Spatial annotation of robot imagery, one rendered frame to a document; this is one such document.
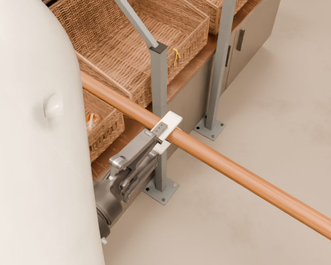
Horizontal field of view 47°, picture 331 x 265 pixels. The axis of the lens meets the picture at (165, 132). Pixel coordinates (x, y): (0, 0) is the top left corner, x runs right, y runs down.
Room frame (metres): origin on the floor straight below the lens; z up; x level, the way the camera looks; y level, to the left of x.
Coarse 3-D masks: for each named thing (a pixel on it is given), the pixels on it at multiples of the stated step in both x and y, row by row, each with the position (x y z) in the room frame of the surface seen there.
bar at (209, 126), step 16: (48, 0) 0.88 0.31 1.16; (224, 0) 1.31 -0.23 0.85; (128, 16) 0.98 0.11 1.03; (224, 16) 1.30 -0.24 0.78; (144, 32) 0.95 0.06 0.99; (224, 32) 1.30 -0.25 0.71; (160, 48) 0.92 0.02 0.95; (224, 48) 1.29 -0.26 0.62; (160, 64) 0.90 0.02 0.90; (224, 64) 1.31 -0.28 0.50; (160, 80) 0.90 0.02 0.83; (160, 96) 0.90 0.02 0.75; (160, 112) 0.90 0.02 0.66; (208, 112) 1.31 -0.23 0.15; (208, 128) 1.30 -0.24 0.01; (160, 160) 0.90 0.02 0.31; (160, 176) 0.90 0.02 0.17; (144, 192) 0.90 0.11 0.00; (160, 192) 0.90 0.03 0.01
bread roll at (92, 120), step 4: (88, 116) 0.89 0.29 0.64; (92, 116) 0.89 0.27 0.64; (96, 116) 0.90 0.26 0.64; (88, 120) 0.87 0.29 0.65; (92, 120) 0.87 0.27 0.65; (96, 120) 0.88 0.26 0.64; (100, 120) 0.89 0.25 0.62; (88, 124) 0.86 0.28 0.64; (92, 124) 0.86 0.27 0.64; (96, 124) 0.86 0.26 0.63; (88, 128) 0.84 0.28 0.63; (92, 128) 0.84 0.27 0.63; (88, 132) 0.83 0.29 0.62
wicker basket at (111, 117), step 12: (84, 96) 0.99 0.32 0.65; (96, 108) 0.95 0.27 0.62; (108, 108) 0.91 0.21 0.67; (108, 120) 0.82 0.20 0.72; (120, 120) 0.87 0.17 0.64; (96, 132) 0.77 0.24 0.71; (108, 132) 0.86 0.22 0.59; (120, 132) 0.85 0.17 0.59; (96, 144) 0.76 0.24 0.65; (108, 144) 0.80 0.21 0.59; (96, 156) 0.75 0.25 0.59
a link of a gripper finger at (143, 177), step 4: (156, 164) 0.38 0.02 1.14; (152, 168) 0.37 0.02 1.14; (144, 172) 0.36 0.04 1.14; (148, 172) 0.36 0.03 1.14; (144, 176) 0.36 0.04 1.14; (140, 180) 0.35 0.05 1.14; (140, 184) 0.34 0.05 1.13; (132, 188) 0.33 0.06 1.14; (136, 188) 0.33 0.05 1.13; (132, 192) 0.33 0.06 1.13; (124, 200) 0.31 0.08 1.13; (128, 200) 0.31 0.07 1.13
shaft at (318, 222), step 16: (96, 80) 0.55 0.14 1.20; (96, 96) 0.52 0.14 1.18; (112, 96) 0.50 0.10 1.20; (128, 112) 0.47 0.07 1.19; (144, 112) 0.46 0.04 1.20; (176, 128) 0.43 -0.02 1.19; (176, 144) 0.40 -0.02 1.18; (192, 144) 0.39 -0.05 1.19; (208, 160) 0.36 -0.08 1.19; (224, 160) 0.36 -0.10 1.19; (240, 176) 0.33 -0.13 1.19; (256, 176) 0.33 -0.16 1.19; (256, 192) 0.30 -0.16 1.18; (272, 192) 0.30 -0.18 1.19; (288, 208) 0.27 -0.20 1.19; (304, 208) 0.27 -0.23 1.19; (304, 224) 0.25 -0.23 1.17; (320, 224) 0.24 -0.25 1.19
